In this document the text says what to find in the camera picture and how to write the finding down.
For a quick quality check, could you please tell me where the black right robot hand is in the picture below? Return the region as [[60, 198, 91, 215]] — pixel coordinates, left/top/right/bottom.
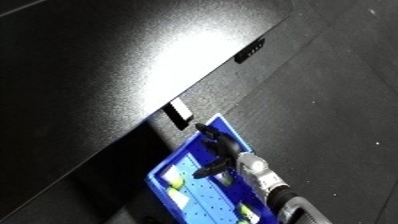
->
[[190, 123, 246, 180]]

